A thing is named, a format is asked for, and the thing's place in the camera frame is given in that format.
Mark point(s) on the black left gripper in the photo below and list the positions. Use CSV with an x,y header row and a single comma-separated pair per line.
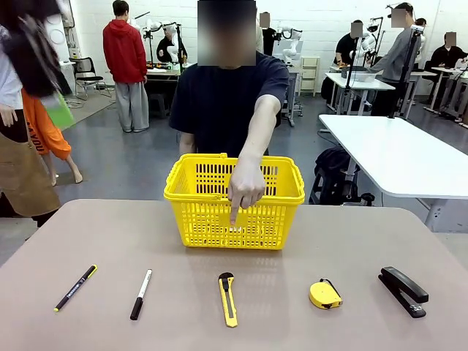
x,y
33,55

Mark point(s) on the person's left hand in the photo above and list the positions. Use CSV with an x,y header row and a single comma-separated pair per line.
x,y
246,183

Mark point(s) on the white background desk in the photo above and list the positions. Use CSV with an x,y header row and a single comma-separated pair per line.
x,y
356,82

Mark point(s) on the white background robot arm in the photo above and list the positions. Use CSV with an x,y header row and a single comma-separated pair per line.
x,y
290,44

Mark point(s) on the black camera stand pole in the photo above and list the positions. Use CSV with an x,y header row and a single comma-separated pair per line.
x,y
405,73

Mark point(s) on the person in red hoodie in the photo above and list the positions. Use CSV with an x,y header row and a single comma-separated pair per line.
x,y
124,55

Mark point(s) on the yellow utility knife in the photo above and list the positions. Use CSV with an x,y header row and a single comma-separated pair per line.
x,y
228,303

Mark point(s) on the person's right forearm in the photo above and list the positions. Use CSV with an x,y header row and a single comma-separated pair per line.
x,y
187,143

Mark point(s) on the person's left forearm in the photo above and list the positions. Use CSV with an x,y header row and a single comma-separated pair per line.
x,y
261,128

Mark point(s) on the yellow tape measure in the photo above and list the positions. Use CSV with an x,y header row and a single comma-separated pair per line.
x,y
321,294

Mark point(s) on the black folding chair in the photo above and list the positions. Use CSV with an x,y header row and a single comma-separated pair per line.
x,y
86,77

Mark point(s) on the person in navy t-shirt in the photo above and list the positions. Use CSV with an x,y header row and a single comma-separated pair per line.
x,y
219,102

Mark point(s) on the black backpack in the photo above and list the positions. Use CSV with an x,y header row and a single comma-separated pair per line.
x,y
334,172

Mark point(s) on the person in grey sweater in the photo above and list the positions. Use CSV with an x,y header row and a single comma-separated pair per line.
x,y
396,58

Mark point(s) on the black pen with yellow cap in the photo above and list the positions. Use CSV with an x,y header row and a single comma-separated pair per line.
x,y
75,289

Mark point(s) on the beige shelf cart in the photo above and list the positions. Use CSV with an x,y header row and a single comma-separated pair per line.
x,y
310,75

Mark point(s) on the large white table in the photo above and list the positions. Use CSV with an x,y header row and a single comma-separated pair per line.
x,y
402,157

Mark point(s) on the yellow plastic shopping basket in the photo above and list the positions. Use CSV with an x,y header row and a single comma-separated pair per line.
x,y
204,226

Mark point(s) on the black stapler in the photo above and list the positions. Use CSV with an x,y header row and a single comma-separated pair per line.
x,y
402,289

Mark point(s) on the seated person in black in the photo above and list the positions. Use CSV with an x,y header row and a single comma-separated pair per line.
x,y
448,55

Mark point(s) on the white marker with black cap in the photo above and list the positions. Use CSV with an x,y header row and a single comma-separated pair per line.
x,y
140,296

